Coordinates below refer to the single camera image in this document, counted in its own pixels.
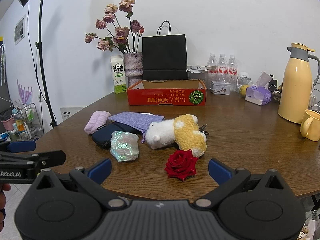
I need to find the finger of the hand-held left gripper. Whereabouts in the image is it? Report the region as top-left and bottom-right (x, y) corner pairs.
(0, 141), (36, 153)
(0, 150), (66, 178)

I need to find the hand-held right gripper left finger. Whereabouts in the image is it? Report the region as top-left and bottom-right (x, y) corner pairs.
(32, 158), (126, 210)

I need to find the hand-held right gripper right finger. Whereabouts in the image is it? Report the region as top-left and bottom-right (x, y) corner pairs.
(194, 158), (290, 210)

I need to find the iridescent plastic bag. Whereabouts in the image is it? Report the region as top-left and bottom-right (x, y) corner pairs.
(110, 131), (140, 162)

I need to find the navy zipper pouch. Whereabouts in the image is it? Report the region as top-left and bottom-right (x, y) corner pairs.
(92, 122), (137, 149)

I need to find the red rose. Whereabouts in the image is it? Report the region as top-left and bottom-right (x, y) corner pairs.
(164, 149), (198, 182)

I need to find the black braided cable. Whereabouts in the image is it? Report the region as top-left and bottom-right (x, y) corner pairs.
(199, 123), (210, 137)

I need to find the pink towel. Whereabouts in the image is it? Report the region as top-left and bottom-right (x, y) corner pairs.
(84, 111), (111, 135)

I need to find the white yellow plush toy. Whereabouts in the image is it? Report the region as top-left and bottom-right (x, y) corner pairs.
(145, 114), (207, 158)

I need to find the purple drawstring pouch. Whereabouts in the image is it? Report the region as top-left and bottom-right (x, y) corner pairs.
(108, 112), (165, 144)

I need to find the red cardboard box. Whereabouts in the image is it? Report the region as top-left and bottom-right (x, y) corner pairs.
(127, 79), (207, 106)

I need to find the person's left hand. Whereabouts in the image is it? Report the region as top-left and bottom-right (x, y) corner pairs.
(0, 183), (12, 209)

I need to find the purple plastic decoration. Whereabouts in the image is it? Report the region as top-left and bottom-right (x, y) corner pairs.
(16, 79), (33, 105)

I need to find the pale tin box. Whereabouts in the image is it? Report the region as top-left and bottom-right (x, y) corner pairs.
(210, 80), (232, 95)

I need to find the purple tissue pack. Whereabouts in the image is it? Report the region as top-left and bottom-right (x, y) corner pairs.
(245, 71), (273, 106)

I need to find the white green milk carton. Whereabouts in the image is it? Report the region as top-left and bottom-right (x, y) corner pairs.
(110, 55), (128, 94)

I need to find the small white fan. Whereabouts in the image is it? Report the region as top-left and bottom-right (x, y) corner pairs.
(236, 71), (252, 85)

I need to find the clear cereal container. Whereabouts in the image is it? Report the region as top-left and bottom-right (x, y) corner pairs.
(187, 70), (208, 83)

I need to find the white flat carton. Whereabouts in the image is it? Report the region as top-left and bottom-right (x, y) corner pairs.
(187, 65), (216, 73)

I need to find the yellow mug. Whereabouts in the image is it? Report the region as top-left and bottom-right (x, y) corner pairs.
(300, 109), (320, 142)

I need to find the purple mottled vase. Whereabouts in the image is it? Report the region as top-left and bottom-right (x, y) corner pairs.
(123, 52), (143, 88)

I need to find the yellow thermos jug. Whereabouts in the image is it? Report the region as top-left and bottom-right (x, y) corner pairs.
(278, 43), (320, 124)

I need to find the white power adapter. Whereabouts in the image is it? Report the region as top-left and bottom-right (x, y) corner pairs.
(309, 94), (320, 111)

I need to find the black paper bag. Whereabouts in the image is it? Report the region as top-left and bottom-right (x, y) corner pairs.
(142, 20), (188, 81)

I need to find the dried rose bouquet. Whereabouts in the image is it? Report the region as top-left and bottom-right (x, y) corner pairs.
(84, 0), (145, 54)

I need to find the wire storage rack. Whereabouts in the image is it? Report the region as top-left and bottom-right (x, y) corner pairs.
(10, 102), (43, 141)

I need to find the white wall panel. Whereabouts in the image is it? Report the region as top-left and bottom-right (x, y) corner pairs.
(60, 107), (84, 117)

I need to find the wall poster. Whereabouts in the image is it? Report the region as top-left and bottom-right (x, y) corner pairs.
(14, 15), (26, 45)

